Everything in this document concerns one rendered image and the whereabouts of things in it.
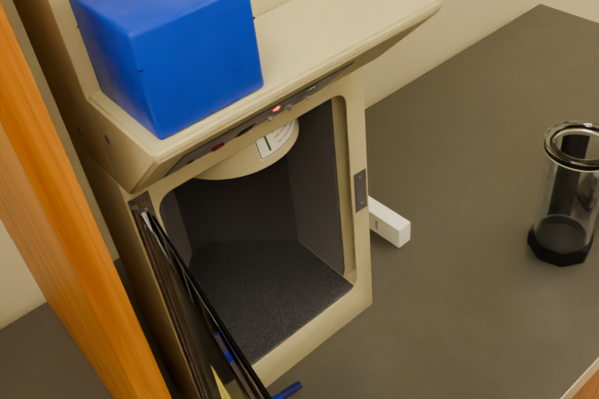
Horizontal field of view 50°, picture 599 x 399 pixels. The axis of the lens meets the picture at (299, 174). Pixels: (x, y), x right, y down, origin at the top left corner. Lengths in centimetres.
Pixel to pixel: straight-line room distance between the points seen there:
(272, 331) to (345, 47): 51
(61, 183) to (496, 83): 122
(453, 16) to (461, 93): 22
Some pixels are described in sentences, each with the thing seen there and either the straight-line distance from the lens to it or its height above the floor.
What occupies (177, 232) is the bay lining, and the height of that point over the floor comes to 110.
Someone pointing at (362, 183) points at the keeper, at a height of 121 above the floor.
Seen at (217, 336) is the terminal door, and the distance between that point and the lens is 51.
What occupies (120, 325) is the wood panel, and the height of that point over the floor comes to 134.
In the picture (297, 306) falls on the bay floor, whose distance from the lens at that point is 99.
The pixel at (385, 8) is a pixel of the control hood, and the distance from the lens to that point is 63.
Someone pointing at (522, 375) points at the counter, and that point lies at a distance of 103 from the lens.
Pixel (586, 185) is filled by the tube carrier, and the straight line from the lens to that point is 105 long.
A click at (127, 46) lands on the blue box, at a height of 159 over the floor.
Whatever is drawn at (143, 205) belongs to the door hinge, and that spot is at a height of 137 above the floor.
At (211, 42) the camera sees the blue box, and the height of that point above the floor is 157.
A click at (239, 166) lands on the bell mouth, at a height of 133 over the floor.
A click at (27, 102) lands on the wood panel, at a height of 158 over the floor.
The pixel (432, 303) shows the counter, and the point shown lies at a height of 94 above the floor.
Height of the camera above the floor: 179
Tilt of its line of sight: 41 degrees down
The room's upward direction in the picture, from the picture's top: 7 degrees counter-clockwise
